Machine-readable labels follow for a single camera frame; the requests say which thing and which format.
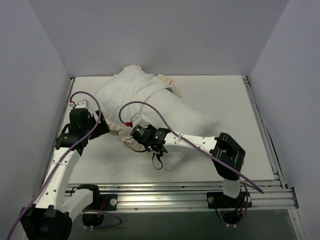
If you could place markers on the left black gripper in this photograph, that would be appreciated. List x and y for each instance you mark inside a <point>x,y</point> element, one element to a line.
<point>99,124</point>

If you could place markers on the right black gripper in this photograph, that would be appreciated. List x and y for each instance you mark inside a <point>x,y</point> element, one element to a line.
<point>136,132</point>

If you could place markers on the white pillow insert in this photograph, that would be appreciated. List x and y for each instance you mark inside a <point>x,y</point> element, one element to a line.
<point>180,117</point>

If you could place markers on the dark green ruffled pillowcase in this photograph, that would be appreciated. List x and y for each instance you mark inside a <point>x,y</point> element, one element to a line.
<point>133,84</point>

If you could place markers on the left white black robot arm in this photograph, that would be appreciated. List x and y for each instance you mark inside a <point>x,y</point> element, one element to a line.
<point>49,217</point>

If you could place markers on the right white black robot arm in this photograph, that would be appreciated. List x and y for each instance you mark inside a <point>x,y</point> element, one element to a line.
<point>227,155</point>

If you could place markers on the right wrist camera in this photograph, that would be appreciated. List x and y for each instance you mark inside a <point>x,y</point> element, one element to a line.
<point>138,119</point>

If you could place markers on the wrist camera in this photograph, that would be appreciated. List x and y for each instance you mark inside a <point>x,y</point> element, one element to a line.
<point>138,119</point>
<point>82,104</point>

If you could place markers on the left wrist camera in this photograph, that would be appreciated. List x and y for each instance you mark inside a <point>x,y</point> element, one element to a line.
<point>82,104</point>

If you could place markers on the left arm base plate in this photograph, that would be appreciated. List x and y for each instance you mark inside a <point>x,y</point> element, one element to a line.
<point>108,202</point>

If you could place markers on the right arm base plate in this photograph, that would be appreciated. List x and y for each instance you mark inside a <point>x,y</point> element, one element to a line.
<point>220,201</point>

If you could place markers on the aluminium front rail frame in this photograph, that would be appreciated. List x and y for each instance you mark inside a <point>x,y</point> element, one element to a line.
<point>192,196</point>

